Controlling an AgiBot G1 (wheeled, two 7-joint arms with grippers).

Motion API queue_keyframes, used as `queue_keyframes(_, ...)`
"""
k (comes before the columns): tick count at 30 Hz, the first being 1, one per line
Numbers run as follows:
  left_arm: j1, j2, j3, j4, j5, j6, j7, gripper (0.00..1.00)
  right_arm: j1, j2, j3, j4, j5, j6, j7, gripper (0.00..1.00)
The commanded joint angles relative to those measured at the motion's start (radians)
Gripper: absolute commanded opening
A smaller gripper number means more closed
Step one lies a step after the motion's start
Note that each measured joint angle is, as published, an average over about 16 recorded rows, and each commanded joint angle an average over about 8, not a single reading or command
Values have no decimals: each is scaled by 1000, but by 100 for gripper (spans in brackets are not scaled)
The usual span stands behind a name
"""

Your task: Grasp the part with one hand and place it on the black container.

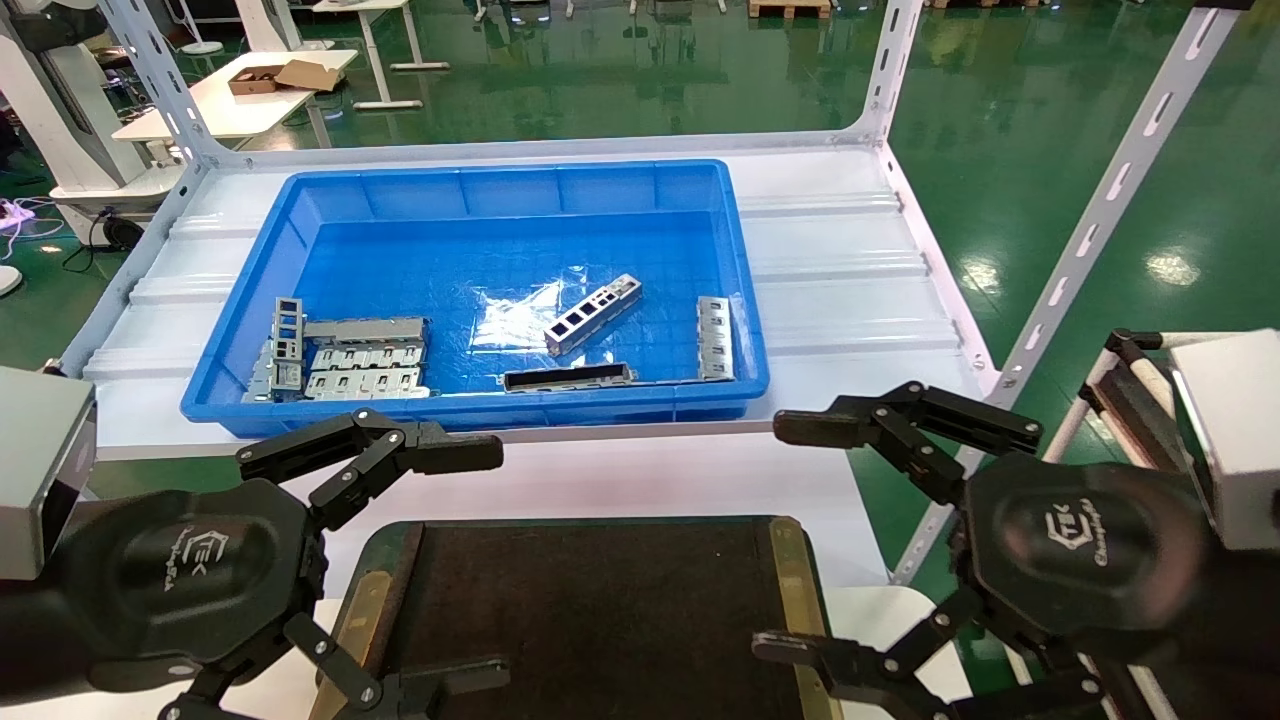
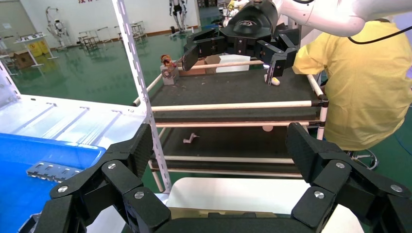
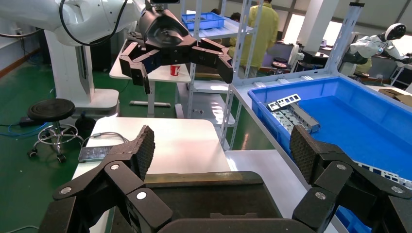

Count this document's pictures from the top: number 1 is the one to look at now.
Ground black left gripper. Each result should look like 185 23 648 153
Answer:
55 408 511 720

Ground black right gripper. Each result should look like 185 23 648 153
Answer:
752 380 1217 720

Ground grey metal part square holes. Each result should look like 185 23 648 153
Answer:
545 273 643 358

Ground black container brass edges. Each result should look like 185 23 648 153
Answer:
308 515 843 720

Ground grey slotted metal part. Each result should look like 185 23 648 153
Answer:
696 296 737 383

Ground grey flat metal part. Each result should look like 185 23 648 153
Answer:
241 338 277 404

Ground clear plastic film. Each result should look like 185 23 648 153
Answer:
468 268 641 363

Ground white slotted metal rack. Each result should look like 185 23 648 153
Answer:
58 0 1253 587

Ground blue plastic bin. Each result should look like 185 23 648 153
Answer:
180 159 772 440

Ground white work table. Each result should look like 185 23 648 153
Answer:
111 47 360 143

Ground open cardboard box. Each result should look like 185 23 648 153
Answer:
227 59 343 97

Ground white table with legs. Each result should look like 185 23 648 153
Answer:
310 0 452 111

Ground white round stand base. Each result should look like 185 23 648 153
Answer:
178 0 225 57

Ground white machine base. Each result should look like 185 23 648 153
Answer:
0 0 187 217

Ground dark hollow metal bracket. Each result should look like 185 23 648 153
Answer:
502 362 637 394

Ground grey upright windowed bracket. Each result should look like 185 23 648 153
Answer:
268 296 307 392

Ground white black cart frame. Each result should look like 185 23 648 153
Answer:
1000 328 1206 720

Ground light grey left wrist camera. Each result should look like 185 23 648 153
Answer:
0 365 97 583

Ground light grey wrist camera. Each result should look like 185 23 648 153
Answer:
0 365 97 583
1170 329 1280 553

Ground light grey right wrist camera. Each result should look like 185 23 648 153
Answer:
1170 329 1280 553

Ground black cable coil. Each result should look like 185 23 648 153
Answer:
62 206 147 273

